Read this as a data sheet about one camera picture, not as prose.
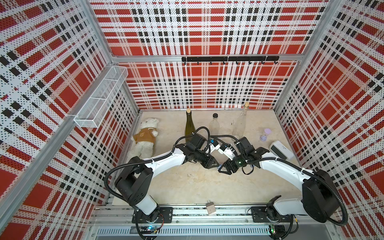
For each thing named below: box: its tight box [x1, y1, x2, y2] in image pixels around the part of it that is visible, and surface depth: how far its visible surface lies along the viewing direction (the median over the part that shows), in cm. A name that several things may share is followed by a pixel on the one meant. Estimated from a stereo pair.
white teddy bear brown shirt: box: [127, 118, 160, 159], surface depth 98 cm
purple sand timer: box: [260, 128, 272, 142], surface depth 101 cm
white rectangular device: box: [269, 140, 294, 160], surface depth 92 cm
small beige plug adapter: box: [206, 200, 216, 215], surface depth 76 cm
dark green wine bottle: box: [184, 108, 196, 144], surface depth 84 cm
